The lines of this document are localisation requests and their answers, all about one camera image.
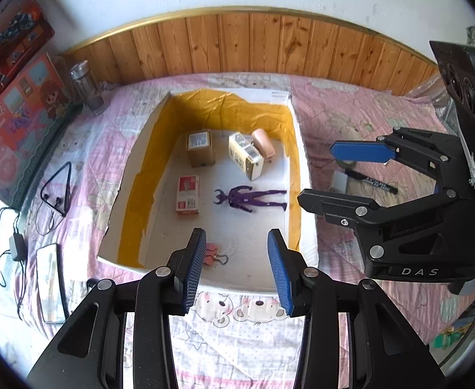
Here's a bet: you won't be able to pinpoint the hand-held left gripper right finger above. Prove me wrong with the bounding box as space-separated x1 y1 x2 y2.
267 229 445 389

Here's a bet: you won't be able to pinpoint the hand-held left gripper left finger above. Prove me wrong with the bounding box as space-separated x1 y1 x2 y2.
26 228 208 389

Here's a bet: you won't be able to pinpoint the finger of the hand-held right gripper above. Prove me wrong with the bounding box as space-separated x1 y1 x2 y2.
297 188 462 232
330 127 472 195

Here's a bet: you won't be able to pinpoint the pink binder clip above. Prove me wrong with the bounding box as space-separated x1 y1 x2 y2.
204 242 231 268

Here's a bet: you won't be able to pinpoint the marker pen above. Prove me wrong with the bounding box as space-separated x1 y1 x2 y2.
345 171 399 194

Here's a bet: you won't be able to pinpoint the white foam box yellow lining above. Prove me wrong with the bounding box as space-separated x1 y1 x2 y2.
97 87 319 294

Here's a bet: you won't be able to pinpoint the red white staple box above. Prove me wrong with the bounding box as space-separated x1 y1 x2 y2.
175 175 201 216

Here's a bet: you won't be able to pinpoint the purple toy figure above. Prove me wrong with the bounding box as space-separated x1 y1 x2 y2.
214 185 289 213

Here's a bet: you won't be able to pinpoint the cream yellow small box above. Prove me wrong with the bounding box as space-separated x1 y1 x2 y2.
228 132 263 182

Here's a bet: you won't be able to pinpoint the grey white small box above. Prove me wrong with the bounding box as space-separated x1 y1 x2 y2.
330 169 351 193

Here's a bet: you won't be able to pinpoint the bubble wrap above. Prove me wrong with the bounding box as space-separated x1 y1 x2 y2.
410 75 461 130

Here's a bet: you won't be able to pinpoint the pink stapler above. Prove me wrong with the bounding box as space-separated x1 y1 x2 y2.
250 128 275 160

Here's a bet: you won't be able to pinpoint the small brown cardboard box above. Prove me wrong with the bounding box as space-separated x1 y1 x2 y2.
186 130 216 168

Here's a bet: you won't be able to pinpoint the mirror tablet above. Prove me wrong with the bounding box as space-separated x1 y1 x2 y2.
36 242 70 325

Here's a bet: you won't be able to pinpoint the black neckband earphones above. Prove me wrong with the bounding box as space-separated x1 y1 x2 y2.
41 161 74 217

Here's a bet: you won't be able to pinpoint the wooden headboard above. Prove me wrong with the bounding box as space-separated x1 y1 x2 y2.
61 6 443 98

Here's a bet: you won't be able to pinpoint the pink bear printed blanket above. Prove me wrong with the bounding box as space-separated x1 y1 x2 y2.
0 71 475 389

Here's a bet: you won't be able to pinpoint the green yellow packet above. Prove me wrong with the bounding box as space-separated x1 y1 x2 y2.
432 322 475 349

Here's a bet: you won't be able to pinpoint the pink red toy box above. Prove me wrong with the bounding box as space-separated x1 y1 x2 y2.
0 52 80 211

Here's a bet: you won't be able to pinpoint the dark red toy box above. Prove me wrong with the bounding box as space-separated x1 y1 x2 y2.
0 0 56 86

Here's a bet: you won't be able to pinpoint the black charger with cable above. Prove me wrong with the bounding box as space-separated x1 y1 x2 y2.
0 206 29 321

